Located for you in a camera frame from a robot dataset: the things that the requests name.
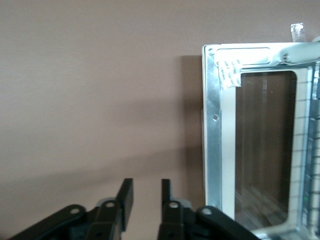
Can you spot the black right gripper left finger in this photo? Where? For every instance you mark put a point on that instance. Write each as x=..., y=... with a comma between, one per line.
x=105, y=220

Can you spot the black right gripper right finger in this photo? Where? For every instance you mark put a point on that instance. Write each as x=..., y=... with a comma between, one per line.
x=180, y=222

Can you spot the white toaster oven body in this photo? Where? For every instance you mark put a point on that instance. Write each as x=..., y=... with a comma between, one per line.
x=317, y=75

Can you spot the brown table cover sheet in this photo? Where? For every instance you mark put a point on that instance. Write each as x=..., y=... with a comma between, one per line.
x=75, y=75

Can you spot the white text sticker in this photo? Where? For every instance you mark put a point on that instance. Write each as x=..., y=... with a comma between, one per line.
x=228, y=75

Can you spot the clear tape piece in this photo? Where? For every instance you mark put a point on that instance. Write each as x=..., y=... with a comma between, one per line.
x=297, y=31

